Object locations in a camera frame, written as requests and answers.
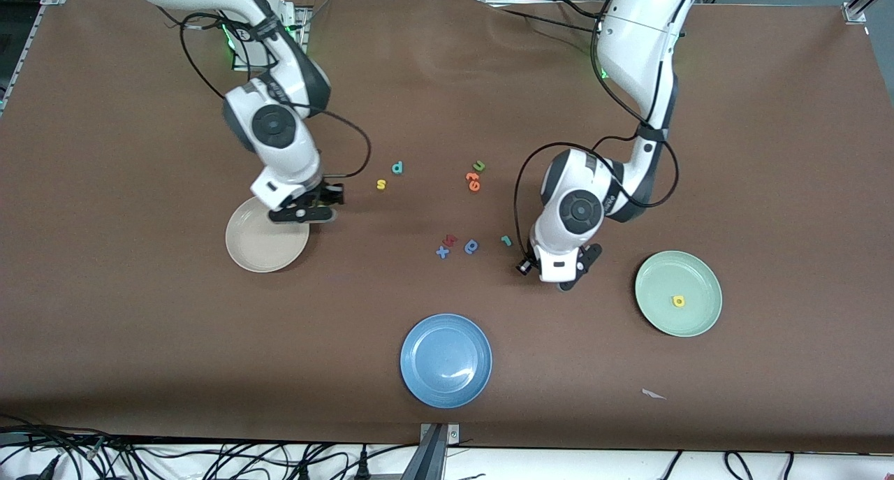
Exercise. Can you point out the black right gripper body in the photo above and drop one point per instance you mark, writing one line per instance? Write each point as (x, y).
(329, 193)

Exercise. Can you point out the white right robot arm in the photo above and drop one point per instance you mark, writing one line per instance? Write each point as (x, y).
(297, 155)

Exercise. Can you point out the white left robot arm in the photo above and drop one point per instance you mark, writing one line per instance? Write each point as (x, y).
(632, 47)

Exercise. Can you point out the blue foam letter a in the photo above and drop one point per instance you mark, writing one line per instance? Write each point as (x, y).
(471, 246)

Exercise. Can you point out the beige brown plate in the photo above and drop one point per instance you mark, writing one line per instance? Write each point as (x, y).
(258, 246)

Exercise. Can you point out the blue plate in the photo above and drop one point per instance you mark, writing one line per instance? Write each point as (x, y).
(445, 361)

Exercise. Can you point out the pale green plate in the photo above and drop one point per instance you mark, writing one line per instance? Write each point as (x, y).
(691, 319)

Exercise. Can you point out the white paper scrap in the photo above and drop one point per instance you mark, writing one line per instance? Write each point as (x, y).
(652, 394)

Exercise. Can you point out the black power plug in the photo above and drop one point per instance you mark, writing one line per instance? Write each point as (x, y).
(362, 467)
(303, 471)

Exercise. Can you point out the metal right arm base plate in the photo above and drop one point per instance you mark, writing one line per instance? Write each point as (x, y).
(300, 26)

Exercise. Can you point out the metal table edge bracket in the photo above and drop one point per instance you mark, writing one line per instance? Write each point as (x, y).
(436, 452)

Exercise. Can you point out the aluminium corner bracket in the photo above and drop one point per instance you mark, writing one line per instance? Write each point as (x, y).
(855, 13)

